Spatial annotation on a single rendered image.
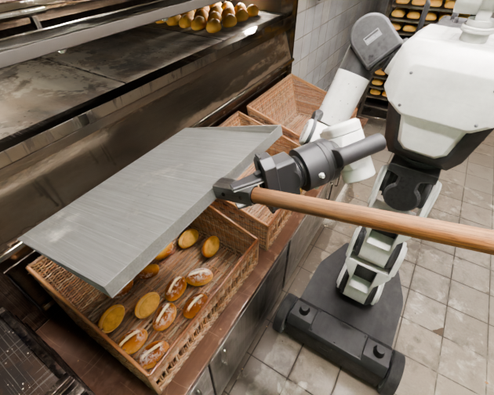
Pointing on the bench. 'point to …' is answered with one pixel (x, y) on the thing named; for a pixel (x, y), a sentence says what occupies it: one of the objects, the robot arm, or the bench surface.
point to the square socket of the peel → (221, 188)
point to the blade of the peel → (146, 204)
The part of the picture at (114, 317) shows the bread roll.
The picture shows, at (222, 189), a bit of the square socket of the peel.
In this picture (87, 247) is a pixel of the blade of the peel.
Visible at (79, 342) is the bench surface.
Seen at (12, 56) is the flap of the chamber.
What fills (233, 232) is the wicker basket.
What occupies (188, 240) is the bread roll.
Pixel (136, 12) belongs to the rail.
